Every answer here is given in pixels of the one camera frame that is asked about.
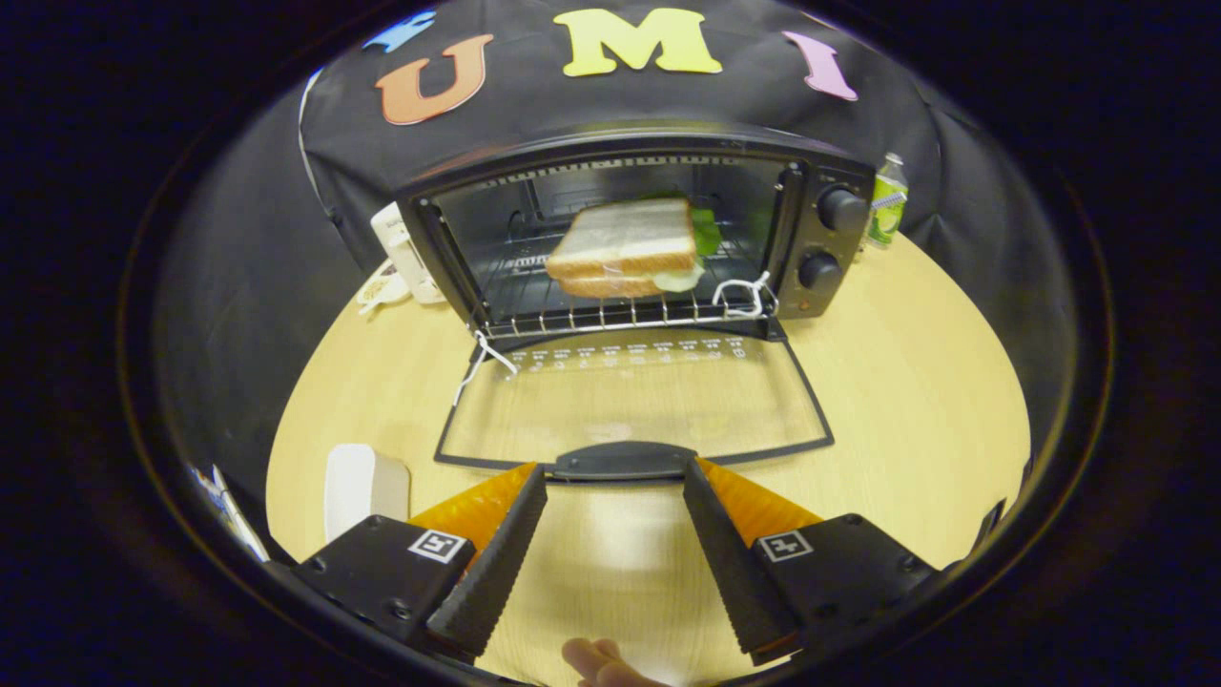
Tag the green label plastic bottle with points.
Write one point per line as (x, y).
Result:
(885, 210)

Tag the white countertop appliance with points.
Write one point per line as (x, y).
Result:
(401, 253)

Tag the white printed tag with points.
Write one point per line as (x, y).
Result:
(382, 286)

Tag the toast sandwich with lettuce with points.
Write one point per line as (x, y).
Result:
(625, 239)

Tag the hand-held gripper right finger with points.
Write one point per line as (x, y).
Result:
(730, 563)

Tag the black toaster oven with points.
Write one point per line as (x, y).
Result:
(828, 243)

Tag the blue printed box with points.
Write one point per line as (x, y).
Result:
(229, 510)

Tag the white rectangular plate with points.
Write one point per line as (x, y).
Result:
(362, 491)

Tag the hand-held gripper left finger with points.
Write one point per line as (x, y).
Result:
(496, 563)

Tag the black backdrop cloth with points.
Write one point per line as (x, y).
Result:
(534, 105)

